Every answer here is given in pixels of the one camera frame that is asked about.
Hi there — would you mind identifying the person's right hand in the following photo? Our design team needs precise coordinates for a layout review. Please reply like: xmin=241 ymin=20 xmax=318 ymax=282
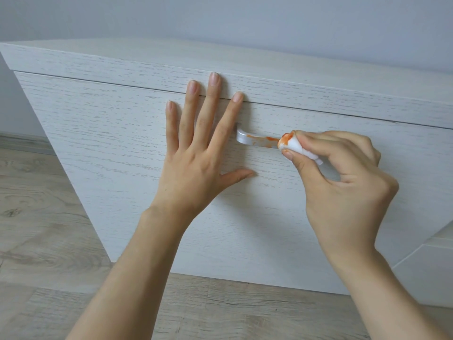
xmin=282 ymin=130 xmax=400 ymax=272

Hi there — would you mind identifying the person's left hand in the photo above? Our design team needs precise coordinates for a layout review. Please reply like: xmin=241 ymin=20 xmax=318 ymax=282
xmin=141 ymin=71 xmax=257 ymax=234

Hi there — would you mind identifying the silver handle drawer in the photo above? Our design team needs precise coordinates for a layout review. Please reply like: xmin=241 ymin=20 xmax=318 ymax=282
xmin=236 ymin=123 xmax=282 ymax=149

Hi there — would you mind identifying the white wipe pad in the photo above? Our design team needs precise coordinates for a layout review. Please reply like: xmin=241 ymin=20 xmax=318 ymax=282
xmin=277 ymin=130 xmax=325 ymax=166

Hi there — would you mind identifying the low white wooden cabinet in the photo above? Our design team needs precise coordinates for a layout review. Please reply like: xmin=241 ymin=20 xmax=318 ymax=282
xmin=0 ymin=38 xmax=453 ymax=308

